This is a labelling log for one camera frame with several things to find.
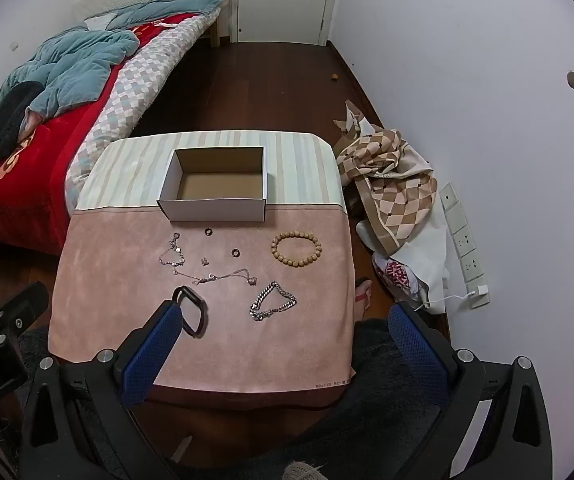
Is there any white charging cable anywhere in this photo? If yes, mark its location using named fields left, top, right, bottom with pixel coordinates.
left=414, top=290, right=475, bottom=311

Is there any bed with red blanket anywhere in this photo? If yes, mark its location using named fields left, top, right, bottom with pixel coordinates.
left=0, top=12, right=203, bottom=253

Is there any white bag with red print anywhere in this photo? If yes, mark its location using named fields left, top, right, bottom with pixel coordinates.
left=372, top=252, right=428, bottom=303

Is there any blue quilt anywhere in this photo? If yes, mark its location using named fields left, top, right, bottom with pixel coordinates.
left=0, top=0, right=223, bottom=118

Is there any beige checkered cloth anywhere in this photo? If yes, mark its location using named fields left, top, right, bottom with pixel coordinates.
left=334, top=100, right=440, bottom=256

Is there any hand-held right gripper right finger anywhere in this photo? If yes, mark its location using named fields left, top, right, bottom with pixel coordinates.
left=387, top=302, right=554, bottom=480

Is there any checkered bed quilt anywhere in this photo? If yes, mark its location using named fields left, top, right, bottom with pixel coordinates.
left=64, top=15, right=218, bottom=201

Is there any pink and striped table cloth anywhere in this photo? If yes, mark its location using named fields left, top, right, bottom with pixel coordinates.
left=47, top=131, right=358, bottom=411

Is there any white cardboard box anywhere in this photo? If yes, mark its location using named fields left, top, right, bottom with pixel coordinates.
left=157, top=146, right=268, bottom=223

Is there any person's foot in red slipper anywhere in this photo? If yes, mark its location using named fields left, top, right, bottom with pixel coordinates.
left=354, top=277, right=373, bottom=321

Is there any silver chain bracelet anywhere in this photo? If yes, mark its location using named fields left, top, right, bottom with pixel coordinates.
left=249, top=281, right=298, bottom=322

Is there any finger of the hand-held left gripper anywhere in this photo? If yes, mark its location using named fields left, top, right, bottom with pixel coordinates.
left=0, top=281, right=50, bottom=343

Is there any silver charm bracelet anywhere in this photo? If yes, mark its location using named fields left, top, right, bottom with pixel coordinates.
left=158, top=232, right=186, bottom=275

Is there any thin silver necklace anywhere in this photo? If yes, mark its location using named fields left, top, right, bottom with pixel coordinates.
left=173, top=268, right=258, bottom=287

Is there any white door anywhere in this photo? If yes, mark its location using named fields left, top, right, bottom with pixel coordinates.
left=237, top=0, right=343, bottom=46

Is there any wooden bead bracelet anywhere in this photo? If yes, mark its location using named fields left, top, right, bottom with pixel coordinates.
left=271, top=231, right=322, bottom=268

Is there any white wall socket strip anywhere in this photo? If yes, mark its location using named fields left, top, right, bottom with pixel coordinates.
left=439, top=182, right=490, bottom=308

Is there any wooden bed frame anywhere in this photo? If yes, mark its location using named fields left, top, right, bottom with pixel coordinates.
left=202, top=0, right=233, bottom=48

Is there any black band bracelet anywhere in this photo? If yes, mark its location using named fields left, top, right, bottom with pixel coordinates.
left=173, top=285, right=209, bottom=337

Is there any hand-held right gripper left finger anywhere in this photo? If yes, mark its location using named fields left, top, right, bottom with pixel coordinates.
left=18, top=300, right=188, bottom=480

